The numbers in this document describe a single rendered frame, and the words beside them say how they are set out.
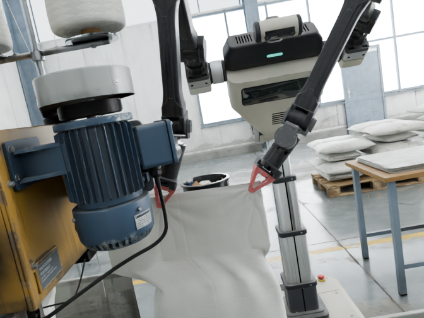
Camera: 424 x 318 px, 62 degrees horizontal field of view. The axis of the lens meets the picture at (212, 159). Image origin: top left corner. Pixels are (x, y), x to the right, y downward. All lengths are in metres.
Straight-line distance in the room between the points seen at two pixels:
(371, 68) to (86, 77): 9.38
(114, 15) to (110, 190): 0.38
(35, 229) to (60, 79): 0.28
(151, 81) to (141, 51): 0.75
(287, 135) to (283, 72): 0.49
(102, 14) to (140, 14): 8.64
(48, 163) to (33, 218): 0.11
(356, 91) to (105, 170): 9.17
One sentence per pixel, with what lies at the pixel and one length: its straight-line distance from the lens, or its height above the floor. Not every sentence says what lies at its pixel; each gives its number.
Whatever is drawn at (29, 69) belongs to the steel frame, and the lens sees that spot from 9.84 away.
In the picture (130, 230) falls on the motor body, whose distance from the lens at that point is 0.68.
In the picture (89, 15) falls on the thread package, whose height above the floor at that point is 1.54.
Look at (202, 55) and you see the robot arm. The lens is 1.23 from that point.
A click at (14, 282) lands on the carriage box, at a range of 0.72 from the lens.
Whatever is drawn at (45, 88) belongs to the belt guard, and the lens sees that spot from 0.67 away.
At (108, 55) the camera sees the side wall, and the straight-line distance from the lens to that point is 9.45.
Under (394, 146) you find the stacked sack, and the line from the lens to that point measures 4.66.
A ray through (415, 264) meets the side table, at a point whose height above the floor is 0.19.
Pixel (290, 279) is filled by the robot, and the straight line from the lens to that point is 1.78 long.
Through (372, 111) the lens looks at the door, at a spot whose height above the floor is 0.49.
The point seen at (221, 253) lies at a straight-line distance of 1.09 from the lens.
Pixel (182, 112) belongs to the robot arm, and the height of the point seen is 1.31.
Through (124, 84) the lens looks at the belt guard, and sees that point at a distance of 0.67.
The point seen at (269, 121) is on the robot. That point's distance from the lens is 1.50.
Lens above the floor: 1.31
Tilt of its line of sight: 8 degrees down
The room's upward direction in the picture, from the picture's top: 10 degrees counter-clockwise
